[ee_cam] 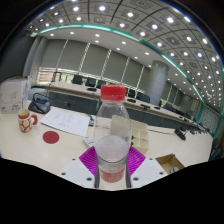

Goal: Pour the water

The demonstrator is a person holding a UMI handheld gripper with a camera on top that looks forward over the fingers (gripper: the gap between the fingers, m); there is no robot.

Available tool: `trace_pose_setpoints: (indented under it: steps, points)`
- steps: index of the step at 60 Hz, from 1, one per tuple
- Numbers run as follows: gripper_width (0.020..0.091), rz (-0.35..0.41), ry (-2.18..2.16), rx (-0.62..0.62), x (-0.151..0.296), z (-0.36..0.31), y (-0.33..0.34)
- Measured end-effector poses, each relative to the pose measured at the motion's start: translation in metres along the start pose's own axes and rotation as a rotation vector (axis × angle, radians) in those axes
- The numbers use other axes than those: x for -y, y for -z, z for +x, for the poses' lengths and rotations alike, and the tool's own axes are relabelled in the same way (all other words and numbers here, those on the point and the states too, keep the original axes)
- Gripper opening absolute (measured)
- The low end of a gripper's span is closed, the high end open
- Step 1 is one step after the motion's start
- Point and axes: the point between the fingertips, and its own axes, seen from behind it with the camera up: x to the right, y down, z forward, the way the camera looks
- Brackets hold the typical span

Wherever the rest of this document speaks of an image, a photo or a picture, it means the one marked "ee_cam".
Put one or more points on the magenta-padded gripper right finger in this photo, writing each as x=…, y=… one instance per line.
x=136, y=161

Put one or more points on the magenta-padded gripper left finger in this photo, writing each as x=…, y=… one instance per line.
x=87, y=160

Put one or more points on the clear red-capped water bottle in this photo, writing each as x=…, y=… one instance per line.
x=112, y=146

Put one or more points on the open brown cardboard box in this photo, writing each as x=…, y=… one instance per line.
x=170, y=162

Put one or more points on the white printed paper sheet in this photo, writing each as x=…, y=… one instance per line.
x=65, y=121

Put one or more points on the black desk microphone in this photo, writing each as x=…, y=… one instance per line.
x=180, y=134

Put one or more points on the black desk conference unit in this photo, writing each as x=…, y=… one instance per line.
x=39, y=106

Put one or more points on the red and cream patterned mug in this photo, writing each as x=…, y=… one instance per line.
x=25, y=122

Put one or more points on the row of black office chairs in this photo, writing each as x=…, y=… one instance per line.
x=90, y=81

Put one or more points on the white printed cardboard box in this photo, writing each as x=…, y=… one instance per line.
x=13, y=96

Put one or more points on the group of ceiling lights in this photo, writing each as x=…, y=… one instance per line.
x=170, y=20

